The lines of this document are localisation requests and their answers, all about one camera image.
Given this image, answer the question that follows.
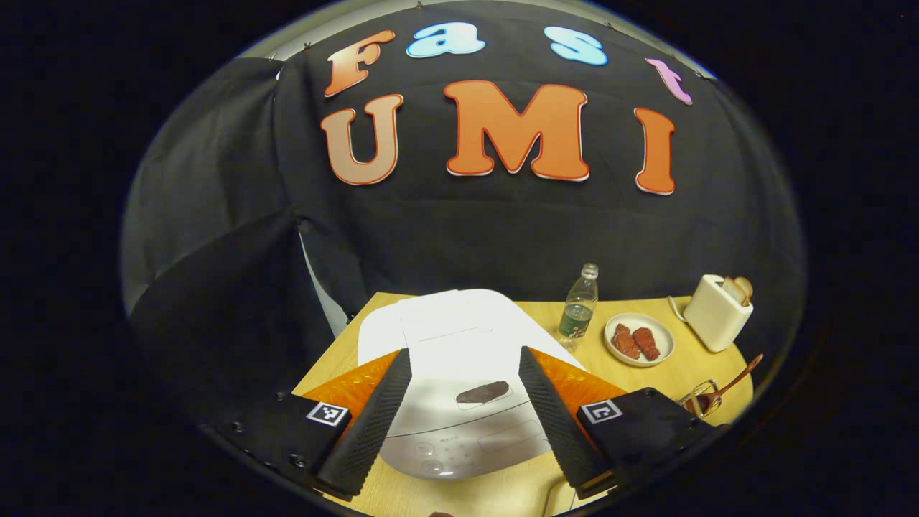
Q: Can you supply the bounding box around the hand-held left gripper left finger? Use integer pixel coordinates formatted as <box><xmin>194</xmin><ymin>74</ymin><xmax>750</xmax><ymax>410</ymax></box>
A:
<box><xmin>205</xmin><ymin>348</ymin><xmax>414</xmax><ymax>502</ymax></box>

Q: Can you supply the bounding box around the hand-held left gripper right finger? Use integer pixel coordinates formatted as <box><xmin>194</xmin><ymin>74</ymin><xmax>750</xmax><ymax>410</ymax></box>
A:
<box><xmin>518</xmin><ymin>346</ymin><xmax>727</xmax><ymax>501</ymax></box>

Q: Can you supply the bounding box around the clear box of rice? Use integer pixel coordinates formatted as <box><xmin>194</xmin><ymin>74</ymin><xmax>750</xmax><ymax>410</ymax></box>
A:
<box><xmin>541</xmin><ymin>477</ymin><xmax>598</xmax><ymax>515</ymax></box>

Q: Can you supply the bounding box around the white rice cooker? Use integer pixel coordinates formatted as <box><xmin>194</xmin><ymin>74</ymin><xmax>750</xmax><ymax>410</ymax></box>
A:
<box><xmin>356</xmin><ymin>288</ymin><xmax>584</xmax><ymax>481</ymax></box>

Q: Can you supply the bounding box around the metal wire chopstick holder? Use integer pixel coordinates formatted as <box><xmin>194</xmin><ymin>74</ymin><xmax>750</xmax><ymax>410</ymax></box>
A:
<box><xmin>674</xmin><ymin>378</ymin><xmax>723</xmax><ymax>419</ymax></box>

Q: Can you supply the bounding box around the brown wooden spoon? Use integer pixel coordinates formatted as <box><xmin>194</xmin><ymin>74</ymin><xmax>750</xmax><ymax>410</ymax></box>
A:
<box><xmin>685</xmin><ymin>353</ymin><xmax>765</xmax><ymax>416</ymax></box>

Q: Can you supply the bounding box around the red meat piece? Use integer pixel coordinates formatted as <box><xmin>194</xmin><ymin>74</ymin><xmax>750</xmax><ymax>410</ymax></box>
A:
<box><xmin>632</xmin><ymin>326</ymin><xmax>662</xmax><ymax>362</ymax></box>
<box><xmin>611</xmin><ymin>322</ymin><xmax>642</xmax><ymax>360</ymax></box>

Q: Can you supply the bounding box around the clear plastic water bottle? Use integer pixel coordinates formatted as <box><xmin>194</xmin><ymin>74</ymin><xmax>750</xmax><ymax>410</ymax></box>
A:
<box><xmin>558</xmin><ymin>262</ymin><xmax>600</xmax><ymax>353</ymax></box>

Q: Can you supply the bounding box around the white round plate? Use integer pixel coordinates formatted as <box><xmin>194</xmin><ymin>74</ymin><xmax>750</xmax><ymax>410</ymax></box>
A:
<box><xmin>604</xmin><ymin>312</ymin><xmax>676</xmax><ymax>368</ymax></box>

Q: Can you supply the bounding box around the white toaster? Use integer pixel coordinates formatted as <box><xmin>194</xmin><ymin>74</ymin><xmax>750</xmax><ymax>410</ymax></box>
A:
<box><xmin>681</xmin><ymin>274</ymin><xmax>755</xmax><ymax>353</ymax></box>

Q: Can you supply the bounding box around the black backdrop cloth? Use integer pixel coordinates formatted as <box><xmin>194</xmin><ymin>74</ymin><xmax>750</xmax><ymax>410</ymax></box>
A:
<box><xmin>121</xmin><ymin>0</ymin><xmax>806</xmax><ymax>432</ymax></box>

